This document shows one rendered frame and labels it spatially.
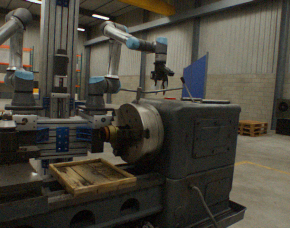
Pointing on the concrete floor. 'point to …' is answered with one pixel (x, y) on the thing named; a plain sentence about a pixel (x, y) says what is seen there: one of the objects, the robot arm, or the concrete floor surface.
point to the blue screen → (196, 78)
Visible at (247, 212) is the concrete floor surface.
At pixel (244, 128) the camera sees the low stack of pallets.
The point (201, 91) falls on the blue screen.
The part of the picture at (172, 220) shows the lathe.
